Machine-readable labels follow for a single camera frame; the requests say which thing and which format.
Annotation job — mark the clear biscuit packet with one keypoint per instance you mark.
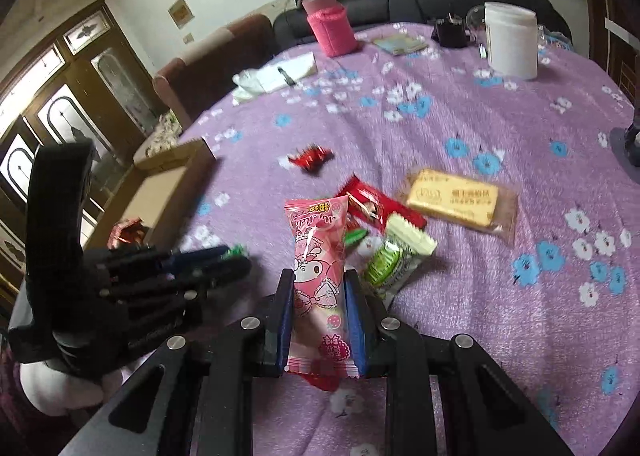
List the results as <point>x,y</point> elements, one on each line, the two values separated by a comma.
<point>457,200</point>

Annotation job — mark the white notepad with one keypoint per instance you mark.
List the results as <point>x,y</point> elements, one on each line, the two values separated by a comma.
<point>300,68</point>

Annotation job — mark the crumpled white tissue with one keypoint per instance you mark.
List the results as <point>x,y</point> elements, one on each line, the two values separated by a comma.
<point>247,84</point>

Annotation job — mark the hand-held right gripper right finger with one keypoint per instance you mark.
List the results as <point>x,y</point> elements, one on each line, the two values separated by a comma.
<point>356,328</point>

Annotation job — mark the green and white snack packet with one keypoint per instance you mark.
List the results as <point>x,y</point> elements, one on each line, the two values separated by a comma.
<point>395,262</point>

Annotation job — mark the black leather sofa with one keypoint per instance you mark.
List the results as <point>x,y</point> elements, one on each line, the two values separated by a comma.
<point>390,6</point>

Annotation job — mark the colourful booklet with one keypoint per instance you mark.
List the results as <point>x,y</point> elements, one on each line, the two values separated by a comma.
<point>400,44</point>

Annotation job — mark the patterned cushion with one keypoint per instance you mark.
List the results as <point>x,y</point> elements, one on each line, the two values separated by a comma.
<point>162,133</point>

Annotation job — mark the cardboard box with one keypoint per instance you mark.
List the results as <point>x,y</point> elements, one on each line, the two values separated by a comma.
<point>167,186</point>

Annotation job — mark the person's left forearm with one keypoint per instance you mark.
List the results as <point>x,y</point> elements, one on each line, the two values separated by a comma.
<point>55,388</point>

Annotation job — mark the red foil packet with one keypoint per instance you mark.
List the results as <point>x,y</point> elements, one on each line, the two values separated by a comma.
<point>128,232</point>

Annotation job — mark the small yellow wall sticker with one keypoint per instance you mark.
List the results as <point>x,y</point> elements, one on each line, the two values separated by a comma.
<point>180,12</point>

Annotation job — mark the wall switch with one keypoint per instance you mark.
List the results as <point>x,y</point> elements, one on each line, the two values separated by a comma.
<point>188,38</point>

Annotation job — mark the red foil candy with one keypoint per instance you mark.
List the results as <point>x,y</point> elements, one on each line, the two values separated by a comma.
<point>311,157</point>

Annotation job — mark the small green wrapped candy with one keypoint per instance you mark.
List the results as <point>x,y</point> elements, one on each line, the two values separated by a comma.
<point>357,238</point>

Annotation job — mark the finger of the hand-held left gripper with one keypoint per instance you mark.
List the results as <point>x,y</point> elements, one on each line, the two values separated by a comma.
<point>220,272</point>
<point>192,258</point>

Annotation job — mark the red snack packet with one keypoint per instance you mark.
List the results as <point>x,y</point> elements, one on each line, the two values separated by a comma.
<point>372,203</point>

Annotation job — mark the black stand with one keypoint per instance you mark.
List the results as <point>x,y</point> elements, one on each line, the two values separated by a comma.
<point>627,138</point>

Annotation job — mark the bottle with pink sleeve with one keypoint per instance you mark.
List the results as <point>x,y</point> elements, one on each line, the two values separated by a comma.
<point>331,26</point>

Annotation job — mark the brown armchair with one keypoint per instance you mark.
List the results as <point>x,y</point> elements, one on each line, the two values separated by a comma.
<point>210,66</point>

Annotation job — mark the small green candy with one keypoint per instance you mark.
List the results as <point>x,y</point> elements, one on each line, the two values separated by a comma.
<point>357,238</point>
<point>236,251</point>

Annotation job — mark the clear glass jug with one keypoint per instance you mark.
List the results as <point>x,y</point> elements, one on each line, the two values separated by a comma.
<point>474,18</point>

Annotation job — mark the pink cartoon snack packet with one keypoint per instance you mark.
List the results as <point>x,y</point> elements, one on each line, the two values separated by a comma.
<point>316,281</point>

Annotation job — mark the purple floral tablecloth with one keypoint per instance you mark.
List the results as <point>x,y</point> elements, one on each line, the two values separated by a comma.
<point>450,136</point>

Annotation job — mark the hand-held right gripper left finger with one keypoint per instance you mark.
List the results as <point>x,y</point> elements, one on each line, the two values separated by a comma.
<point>284,321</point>

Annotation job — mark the black small container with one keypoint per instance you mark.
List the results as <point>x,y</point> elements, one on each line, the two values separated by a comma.
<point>452,33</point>

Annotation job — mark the black pen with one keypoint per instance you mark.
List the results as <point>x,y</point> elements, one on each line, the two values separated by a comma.
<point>287,76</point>

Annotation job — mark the white plastic jar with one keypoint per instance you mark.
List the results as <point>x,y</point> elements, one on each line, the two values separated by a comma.
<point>511,41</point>

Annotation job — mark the wooden glass-panel door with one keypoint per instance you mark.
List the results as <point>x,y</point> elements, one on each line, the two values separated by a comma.
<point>75,86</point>

